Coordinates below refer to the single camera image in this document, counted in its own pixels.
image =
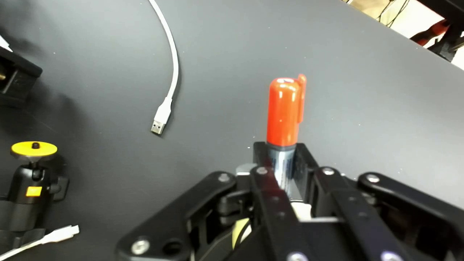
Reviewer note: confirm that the black device box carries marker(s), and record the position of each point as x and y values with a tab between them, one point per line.
15	77

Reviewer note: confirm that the red capped marker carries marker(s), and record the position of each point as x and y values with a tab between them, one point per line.
285	110

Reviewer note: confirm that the red black clamp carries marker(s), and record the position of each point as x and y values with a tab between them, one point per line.
436	30

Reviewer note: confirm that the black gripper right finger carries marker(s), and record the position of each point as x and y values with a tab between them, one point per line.
386	207

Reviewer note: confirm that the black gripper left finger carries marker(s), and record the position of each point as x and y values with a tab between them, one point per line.
179	217

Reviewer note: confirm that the black mini tripod yellow top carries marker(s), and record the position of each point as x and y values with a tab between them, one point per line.
30	193

